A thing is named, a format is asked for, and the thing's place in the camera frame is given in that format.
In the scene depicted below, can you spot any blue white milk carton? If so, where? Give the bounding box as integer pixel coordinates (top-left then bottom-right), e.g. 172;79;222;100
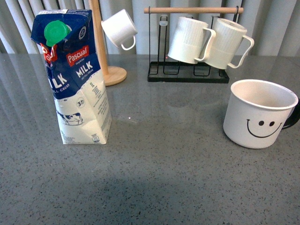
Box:
31;9;112;144

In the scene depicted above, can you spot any wooden mug tree stand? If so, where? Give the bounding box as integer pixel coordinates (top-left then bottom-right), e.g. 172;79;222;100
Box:
89;0;127;86

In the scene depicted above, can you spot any left cream ribbed mug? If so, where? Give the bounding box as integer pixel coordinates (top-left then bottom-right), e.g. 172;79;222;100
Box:
168;17;216;64

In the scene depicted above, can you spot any cream ribbed mug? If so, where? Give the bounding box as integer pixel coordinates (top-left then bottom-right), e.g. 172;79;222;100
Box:
168;17;216;64
204;18;255;69

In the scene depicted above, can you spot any small white hanging mug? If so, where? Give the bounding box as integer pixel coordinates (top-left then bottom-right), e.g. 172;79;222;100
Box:
101;9;138;51

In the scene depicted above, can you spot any right cream ribbed mug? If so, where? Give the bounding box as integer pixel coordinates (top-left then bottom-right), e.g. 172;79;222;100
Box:
204;18;255;69

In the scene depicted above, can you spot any white smiley face mug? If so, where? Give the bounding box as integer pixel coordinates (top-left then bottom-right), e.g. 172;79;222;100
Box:
223;79;300;149

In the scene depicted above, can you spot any black wire mug rack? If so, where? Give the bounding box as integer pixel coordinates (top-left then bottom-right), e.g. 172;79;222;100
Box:
143;6;244;83

